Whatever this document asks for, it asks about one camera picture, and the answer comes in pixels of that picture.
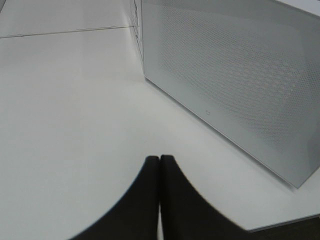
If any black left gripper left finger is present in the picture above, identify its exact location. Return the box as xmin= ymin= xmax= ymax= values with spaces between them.
xmin=72 ymin=156 xmax=160 ymax=240

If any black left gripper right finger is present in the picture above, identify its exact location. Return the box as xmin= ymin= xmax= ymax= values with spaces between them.
xmin=160 ymin=155 xmax=250 ymax=240

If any white microwave door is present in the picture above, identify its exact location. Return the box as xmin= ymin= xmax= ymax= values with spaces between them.
xmin=136 ymin=0 xmax=320 ymax=188

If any white microwave oven body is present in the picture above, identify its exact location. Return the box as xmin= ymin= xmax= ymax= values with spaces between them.
xmin=129 ymin=0 xmax=144 ymax=64

